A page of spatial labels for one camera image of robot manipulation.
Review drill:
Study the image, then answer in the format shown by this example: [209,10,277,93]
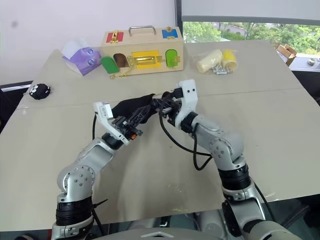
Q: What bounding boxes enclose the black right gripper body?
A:
[159,86,185,127]

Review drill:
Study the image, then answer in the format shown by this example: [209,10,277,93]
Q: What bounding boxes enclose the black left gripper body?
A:
[110,115,144,141]

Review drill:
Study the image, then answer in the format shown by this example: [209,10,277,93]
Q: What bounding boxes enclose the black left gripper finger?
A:
[136,109,154,125]
[126,104,152,124]

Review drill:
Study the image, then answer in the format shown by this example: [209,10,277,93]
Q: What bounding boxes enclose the black drawstring pouch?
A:
[110,93,156,125]

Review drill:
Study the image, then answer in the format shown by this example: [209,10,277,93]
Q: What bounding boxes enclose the cream paper cup stack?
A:
[196,49,224,74]

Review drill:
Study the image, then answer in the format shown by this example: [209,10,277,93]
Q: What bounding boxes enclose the yellow paper cup stack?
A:
[222,49,239,73]

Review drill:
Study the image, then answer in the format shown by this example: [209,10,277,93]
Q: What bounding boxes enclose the wooden lock activity box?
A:
[100,24,186,76]

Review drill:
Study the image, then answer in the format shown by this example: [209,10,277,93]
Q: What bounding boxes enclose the small metal hardware pieces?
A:
[211,64,234,76]

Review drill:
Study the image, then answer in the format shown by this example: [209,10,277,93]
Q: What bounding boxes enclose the clear plastic bag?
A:
[191,48,240,76]

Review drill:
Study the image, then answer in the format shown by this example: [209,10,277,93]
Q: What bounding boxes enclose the purple tissue box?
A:
[61,37,102,77]

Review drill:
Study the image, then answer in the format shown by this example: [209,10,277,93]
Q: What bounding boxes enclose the black round plush toy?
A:
[29,82,52,101]

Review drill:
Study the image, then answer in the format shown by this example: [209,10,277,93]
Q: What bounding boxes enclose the grey robot torso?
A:
[98,209,310,240]

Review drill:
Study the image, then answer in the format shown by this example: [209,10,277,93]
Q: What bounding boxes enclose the black furniture beside table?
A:
[0,80,35,135]

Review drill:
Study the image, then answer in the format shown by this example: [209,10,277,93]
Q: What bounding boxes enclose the grey roller window blind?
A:
[180,0,320,27]

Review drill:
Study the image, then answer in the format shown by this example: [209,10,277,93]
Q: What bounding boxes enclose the open cardboard box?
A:
[275,43,298,67]

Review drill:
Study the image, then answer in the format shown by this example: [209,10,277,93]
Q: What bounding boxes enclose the grey side table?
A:
[287,53,320,74]

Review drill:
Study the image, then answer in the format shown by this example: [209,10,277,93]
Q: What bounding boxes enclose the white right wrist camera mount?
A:
[174,79,200,129]

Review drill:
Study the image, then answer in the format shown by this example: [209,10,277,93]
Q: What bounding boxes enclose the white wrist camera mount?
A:
[174,79,200,129]
[92,101,131,147]

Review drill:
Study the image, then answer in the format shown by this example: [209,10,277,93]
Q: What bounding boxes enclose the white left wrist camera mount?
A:
[92,101,131,147]

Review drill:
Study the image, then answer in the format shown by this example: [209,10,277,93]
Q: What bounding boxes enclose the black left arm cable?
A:
[91,112,106,237]

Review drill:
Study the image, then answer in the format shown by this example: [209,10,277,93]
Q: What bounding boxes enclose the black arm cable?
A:
[158,109,212,172]
[91,112,106,237]

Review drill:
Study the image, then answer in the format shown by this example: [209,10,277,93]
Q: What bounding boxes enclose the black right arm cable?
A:
[158,109,212,172]

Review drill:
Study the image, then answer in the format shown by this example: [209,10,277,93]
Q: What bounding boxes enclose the gold key on chain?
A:
[109,66,134,81]

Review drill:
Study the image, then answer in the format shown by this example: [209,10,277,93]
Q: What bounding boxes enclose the dark window frame post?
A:
[173,0,185,44]

